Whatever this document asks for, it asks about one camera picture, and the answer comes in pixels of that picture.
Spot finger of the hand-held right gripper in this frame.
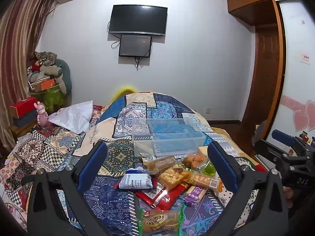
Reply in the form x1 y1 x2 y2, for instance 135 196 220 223
271 129 309 153
254 140 292 164

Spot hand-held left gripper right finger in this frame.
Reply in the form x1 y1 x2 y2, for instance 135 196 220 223
207 141 289 236

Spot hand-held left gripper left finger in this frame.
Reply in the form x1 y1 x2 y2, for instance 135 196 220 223
27 141 108 236

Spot green snack packet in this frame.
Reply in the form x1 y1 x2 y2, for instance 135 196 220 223
200 161 217 177

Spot orange biscuit packet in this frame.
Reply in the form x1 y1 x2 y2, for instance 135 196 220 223
189 172 223 193

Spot muffin packet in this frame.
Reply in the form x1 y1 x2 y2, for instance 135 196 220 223
182 152 207 169

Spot purple snack packet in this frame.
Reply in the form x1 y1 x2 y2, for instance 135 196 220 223
183 185 208 206

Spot white blue snack packet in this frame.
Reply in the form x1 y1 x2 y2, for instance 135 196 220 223
119 170 154 191

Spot orange cracker packet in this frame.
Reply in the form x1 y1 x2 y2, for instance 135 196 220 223
156 166 191 191

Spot clear plastic container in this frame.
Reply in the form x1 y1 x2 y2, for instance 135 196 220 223
132 117 206 158

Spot brown cake packet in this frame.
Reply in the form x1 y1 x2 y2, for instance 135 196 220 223
142 155 178 175

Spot red snack packet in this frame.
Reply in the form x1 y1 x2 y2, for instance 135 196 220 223
135 179 191 210

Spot yellow bread packet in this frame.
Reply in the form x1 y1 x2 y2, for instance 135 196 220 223
138 206 184 234

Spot person's right hand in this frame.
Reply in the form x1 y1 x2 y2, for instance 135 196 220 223
283 186 294 203

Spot pink heart stickers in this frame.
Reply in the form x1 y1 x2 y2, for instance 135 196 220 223
282 96 315 133

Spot patchwork printed blanket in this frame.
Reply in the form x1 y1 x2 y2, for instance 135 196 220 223
0 92 256 236

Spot white plastic bag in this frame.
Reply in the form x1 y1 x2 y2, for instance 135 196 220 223
48 100 94 135

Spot white sliding wardrobe door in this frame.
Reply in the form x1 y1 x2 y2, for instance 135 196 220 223
267 0 315 144

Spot wooden door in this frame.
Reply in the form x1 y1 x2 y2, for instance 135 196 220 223
242 23 281 129

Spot pink toy figure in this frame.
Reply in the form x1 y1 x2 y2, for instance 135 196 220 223
34 101 50 130

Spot yellow fluffy item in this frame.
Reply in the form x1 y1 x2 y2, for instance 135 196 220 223
112 86 138 102

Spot wooden nightstand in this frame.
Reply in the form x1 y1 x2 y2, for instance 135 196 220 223
8 123 38 143

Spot white red sticker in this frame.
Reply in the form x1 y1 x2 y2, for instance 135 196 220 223
296 52 311 65

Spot grey box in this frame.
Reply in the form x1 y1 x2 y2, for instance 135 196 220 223
12 109 39 129

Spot red box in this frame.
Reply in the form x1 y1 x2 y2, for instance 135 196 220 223
10 97 38 118

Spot teal plush cushion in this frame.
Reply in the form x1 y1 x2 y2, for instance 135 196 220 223
55 59 73 95

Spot orange box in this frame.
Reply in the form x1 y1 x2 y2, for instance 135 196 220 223
31 78 56 92

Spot patterned cushion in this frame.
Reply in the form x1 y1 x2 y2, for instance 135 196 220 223
34 51 58 66

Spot small black monitor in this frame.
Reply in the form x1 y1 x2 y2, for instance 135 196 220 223
119 35 152 57

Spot wooden wardrobe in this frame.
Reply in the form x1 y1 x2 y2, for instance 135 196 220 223
226 0 298 142

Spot striped brown curtain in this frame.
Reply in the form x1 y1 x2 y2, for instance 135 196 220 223
0 0 59 150

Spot large black television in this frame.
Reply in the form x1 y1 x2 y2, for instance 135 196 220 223
108 4 168 37

